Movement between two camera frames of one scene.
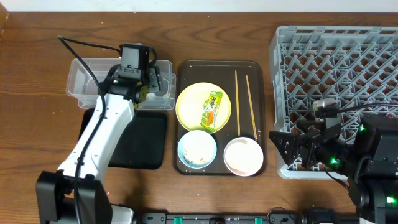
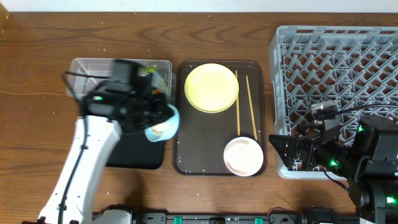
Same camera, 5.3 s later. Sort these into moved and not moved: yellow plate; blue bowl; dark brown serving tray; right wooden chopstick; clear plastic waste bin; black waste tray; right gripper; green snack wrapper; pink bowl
Moved: yellow plate; blue bowl; green snack wrapper
Not moved: right wooden chopstick; pink bowl; black waste tray; dark brown serving tray; right gripper; clear plastic waste bin
